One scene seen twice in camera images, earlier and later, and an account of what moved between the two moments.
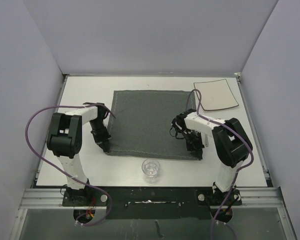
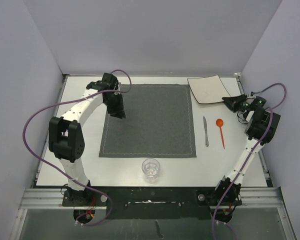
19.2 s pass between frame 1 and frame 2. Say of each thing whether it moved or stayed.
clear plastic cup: stayed
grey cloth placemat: moved
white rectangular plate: moved
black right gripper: moved
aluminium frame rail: stayed
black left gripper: moved
